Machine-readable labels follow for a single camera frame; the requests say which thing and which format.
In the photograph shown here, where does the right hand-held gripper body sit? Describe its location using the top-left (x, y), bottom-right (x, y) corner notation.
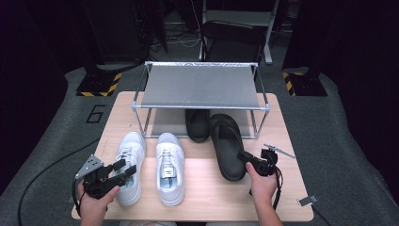
top-left (250, 143), bottom-right (296, 177)

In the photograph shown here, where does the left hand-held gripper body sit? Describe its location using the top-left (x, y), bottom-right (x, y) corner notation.
top-left (74, 153), bottom-right (126, 201)

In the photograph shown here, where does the white sneaker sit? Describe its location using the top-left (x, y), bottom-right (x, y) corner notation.
top-left (155, 132), bottom-right (186, 207)
top-left (115, 131), bottom-right (148, 207)

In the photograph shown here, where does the black slipper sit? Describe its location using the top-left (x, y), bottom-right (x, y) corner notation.
top-left (184, 108), bottom-right (211, 143)
top-left (208, 113), bottom-right (247, 183)

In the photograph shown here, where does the grey metal shoe rack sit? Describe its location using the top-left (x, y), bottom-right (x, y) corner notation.
top-left (131, 60), bottom-right (271, 139)

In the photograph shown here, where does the person's right hand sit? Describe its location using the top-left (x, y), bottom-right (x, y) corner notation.
top-left (246, 163), bottom-right (279, 205)

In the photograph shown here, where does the person's left hand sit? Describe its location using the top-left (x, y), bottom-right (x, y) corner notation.
top-left (77, 185), bottom-right (121, 219)

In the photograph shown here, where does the black stand striped base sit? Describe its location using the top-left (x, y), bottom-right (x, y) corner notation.
top-left (75, 0), bottom-right (122, 98)
top-left (281, 0), bottom-right (328, 97)

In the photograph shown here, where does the black chair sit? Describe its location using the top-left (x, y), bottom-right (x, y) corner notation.
top-left (199, 20), bottom-right (267, 64)

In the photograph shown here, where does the black cable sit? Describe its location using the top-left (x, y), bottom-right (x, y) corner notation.
top-left (72, 177), bottom-right (83, 218)
top-left (311, 205), bottom-right (332, 226)
top-left (272, 166), bottom-right (284, 211)
top-left (17, 137), bottom-right (102, 226)

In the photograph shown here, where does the white cable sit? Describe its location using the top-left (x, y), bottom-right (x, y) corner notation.
top-left (150, 29), bottom-right (201, 53)

